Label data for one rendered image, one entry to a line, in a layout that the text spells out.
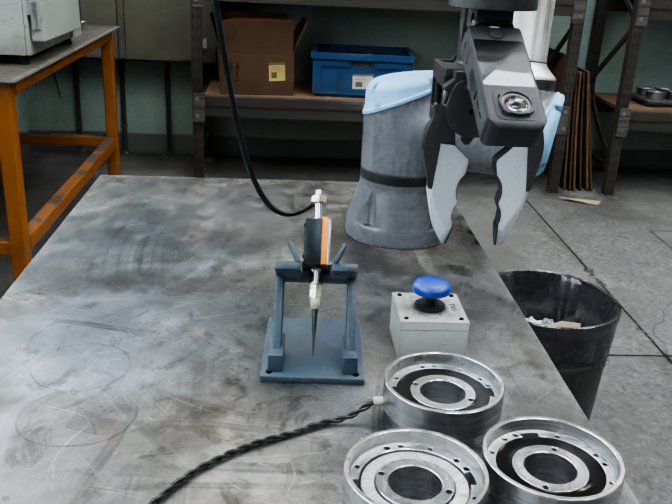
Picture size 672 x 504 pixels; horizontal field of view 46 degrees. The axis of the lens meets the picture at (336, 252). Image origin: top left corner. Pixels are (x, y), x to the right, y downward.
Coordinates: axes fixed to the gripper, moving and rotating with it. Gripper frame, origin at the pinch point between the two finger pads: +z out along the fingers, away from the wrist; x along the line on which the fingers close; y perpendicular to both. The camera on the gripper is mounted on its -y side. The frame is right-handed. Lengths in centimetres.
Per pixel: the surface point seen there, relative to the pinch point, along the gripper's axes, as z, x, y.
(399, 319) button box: 11.9, 4.7, 6.9
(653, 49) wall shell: 26, -190, 389
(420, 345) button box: 14.5, 2.4, 6.2
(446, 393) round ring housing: 14.7, 1.4, -2.5
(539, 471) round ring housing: 15.3, -4.2, -13.1
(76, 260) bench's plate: 16, 43, 31
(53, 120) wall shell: 79, 149, 389
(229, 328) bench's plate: 16.3, 22.1, 12.8
